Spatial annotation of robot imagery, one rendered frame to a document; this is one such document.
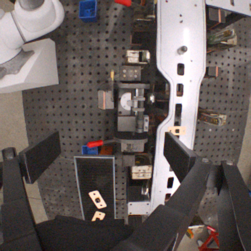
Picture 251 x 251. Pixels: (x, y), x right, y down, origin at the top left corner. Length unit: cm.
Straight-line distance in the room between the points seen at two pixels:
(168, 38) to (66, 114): 72
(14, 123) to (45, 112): 113
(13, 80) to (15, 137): 153
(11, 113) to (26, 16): 160
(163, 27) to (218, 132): 80
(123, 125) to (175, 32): 44
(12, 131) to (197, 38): 214
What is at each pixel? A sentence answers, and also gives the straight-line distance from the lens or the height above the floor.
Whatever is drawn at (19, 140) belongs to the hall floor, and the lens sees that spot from 219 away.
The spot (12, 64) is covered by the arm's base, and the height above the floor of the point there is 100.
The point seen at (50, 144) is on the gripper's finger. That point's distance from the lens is 17.
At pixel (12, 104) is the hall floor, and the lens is 213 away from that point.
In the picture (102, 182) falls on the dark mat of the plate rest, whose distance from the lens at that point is 57.
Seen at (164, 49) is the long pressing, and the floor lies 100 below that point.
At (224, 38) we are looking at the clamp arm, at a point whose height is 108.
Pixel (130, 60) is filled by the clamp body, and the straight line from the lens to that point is 56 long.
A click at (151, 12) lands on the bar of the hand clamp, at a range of 60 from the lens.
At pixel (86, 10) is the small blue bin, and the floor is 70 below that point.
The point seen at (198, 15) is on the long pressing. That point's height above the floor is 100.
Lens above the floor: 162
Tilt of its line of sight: 76 degrees down
